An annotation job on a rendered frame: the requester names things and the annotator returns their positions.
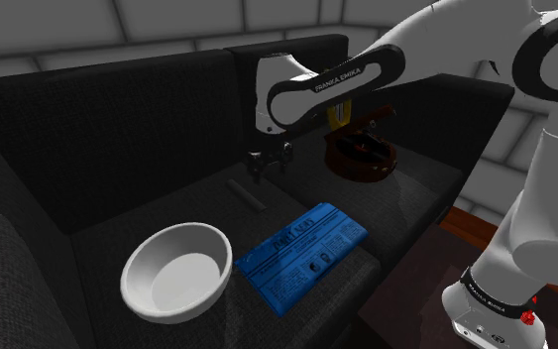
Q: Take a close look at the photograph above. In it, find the brown round open box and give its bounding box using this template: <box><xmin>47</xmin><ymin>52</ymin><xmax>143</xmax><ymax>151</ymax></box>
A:
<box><xmin>323</xmin><ymin>104</ymin><xmax>398</xmax><ymax>184</ymax></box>

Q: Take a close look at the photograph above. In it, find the white bowl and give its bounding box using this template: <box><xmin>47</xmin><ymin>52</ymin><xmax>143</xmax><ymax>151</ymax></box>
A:
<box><xmin>119</xmin><ymin>221</ymin><xmax>234</xmax><ymax>325</ymax></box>

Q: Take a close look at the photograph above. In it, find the black fabric sofa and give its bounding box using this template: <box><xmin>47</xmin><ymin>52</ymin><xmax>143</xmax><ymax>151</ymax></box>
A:
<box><xmin>0</xmin><ymin>33</ymin><xmax>516</xmax><ymax>349</ymax></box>

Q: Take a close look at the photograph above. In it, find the dark grey stick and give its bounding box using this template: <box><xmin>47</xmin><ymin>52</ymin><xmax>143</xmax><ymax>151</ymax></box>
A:
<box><xmin>225</xmin><ymin>177</ymin><xmax>268</xmax><ymax>213</ymax></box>

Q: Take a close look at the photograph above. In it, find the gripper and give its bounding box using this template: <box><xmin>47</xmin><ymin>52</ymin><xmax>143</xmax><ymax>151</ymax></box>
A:
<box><xmin>246</xmin><ymin>130</ymin><xmax>294</xmax><ymax>185</ymax></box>

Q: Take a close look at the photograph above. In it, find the yellow curved object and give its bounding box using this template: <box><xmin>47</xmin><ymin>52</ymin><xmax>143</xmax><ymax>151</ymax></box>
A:
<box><xmin>326</xmin><ymin>98</ymin><xmax>353</xmax><ymax>131</ymax></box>

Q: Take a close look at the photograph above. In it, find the blue folded newspaper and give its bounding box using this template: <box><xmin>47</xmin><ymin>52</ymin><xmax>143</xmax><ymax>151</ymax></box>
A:
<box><xmin>233</xmin><ymin>202</ymin><xmax>370</xmax><ymax>318</ymax></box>

